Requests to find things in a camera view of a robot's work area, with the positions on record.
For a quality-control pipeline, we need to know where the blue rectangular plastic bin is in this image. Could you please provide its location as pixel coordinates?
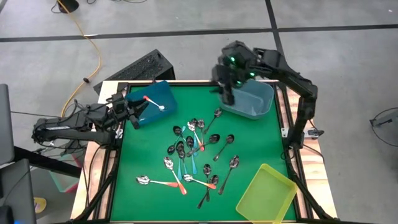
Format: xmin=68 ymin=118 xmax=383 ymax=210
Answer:
xmin=124 ymin=80 xmax=178 ymax=127

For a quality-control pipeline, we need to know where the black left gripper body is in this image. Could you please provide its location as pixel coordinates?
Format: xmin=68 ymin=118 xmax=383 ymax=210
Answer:
xmin=111 ymin=92 xmax=133 ymax=124

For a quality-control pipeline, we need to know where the yellow cable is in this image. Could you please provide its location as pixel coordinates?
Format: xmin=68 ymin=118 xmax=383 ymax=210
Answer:
xmin=55 ymin=0 xmax=103 ymax=118

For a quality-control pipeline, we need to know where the black bar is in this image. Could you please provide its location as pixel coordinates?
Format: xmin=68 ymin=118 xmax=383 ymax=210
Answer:
xmin=14 ymin=146 xmax=82 ymax=178

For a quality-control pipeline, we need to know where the black frame strut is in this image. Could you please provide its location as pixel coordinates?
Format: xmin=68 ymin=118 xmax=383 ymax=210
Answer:
xmin=284 ymin=155 xmax=335 ymax=222
xmin=73 ymin=149 xmax=121 ymax=222

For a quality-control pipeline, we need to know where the grey power adapter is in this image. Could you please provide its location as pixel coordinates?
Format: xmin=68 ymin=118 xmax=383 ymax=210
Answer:
xmin=303 ymin=128 xmax=325 ymax=139

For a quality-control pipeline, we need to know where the grey-blue bin with handles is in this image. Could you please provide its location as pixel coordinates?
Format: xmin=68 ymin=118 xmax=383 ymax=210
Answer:
xmin=217 ymin=78 xmax=275 ymax=121

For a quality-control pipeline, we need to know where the grey monitor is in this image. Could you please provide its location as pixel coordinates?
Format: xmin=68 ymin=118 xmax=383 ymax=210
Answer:
xmin=0 ymin=83 xmax=15 ymax=166

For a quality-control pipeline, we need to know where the yellow translucent plastic bin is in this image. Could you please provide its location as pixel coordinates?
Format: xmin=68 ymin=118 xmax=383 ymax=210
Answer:
xmin=235 ymin=163 xmax=299 ymax=224

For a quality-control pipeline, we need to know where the orange handled steel spoon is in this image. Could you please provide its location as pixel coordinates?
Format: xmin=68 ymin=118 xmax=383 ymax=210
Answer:
xmin=136 ymin=175 xmax=180 ymax=188
xmin=183 ymin=174 xmax=218 ymax=190
xmin=142 ymin=95 xmax=166 ymax=111
xmin=163 ymin=156 xmax=188 ymax=196
xmin=187 ymin=121 xmax=206 ymax=152

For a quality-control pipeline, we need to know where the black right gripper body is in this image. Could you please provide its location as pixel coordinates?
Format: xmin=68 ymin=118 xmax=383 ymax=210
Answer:
xmin=219 ymin=40 xmax=261 ymax=86

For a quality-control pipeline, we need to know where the black round stand base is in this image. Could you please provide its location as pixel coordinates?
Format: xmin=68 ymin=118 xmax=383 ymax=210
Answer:
xmin=55 ymin=0 xmax=80 ymax=14

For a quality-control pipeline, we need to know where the black computer case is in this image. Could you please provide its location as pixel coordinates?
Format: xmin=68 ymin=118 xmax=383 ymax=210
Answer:
xmin=93 ymin=49 xmax=176 ymax=95

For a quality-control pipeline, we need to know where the blue handled steel spoon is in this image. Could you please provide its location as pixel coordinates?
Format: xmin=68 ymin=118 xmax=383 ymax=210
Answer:
xmin=185 ymin=136 xmax=198 ymax=175
xmin=178 ymin=149 xmax=189 ymax=175
xmin=167 ymin=125 xmax=187 ymax=156
xmin=172 ymin=125 xmax=187 ymax=147
xmin=190 ymin=118 xmax=199 ymax=149
xmin=175 ymin=141 xmax=185 ymax=181

